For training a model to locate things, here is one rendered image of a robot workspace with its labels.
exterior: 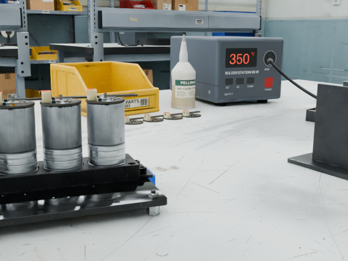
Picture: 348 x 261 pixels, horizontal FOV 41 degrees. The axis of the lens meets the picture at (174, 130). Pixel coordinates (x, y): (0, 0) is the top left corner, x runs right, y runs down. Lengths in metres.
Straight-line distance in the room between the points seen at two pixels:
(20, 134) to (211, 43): 0.41
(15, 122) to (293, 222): 0.17
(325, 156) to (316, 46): 5.64
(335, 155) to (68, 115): 0.21
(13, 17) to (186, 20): 1.11
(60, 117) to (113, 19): 2.55
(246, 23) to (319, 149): 3.08
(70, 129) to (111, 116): 0.03
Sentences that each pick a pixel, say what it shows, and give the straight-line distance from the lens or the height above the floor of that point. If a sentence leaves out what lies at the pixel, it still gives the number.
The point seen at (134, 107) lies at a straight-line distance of 0.59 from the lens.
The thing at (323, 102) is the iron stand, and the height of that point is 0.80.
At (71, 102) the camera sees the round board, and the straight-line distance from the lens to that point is 0.29.
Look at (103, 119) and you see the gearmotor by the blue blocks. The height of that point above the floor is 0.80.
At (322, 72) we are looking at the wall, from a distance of 5.96.
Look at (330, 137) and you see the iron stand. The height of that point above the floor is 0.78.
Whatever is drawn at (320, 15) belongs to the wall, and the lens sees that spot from 6.00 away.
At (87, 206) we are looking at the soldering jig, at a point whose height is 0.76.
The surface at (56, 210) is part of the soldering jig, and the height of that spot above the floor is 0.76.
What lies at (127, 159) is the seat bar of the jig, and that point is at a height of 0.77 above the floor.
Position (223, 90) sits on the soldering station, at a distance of 0.65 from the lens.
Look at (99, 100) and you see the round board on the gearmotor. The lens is 0.29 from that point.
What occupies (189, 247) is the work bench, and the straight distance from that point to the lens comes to 0.24.
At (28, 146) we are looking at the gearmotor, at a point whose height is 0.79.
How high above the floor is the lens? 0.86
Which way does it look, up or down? 12 degrees down
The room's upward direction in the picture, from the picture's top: 1 degrees clockwise
